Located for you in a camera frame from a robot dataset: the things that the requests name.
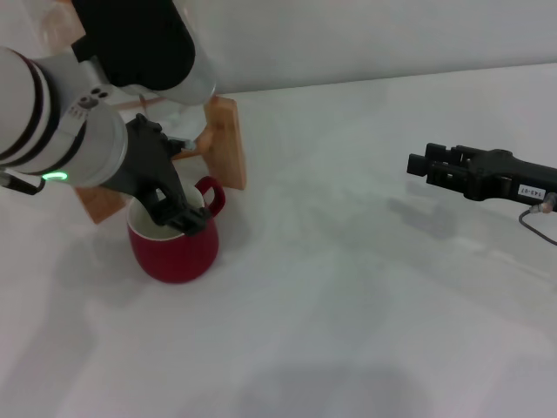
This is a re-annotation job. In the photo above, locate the thin right gripper cable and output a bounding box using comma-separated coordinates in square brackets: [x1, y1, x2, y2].
[518, 191, 557, 246]

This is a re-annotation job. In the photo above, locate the thin left gripper cable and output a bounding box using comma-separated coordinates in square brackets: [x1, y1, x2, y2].
[0, 170, 48, 195]

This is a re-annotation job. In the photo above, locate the thin gripper cable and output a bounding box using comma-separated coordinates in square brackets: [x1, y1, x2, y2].
[0, 170, 48, 195]
[518, 191, 557, 246]

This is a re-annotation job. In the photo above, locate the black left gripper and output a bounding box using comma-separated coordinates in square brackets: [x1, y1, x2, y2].
[97, 112, 211, 236]

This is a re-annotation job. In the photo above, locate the red cup white inside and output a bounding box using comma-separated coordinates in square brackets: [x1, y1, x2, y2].
[125, 175, 227, 286]

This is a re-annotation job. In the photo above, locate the chrome faucet with lever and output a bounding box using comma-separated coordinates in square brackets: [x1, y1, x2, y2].
[168, 136, 198, 152]

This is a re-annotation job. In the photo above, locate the wooden dispenser stand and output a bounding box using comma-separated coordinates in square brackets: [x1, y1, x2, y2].
[73, 96, 248, 226]

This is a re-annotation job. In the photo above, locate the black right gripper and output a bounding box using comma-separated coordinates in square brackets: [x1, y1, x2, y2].
[406, 141, 557, 204]

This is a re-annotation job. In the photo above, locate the glass water dispenser jar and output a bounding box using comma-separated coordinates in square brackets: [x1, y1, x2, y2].
[34, 0, 210, 127]

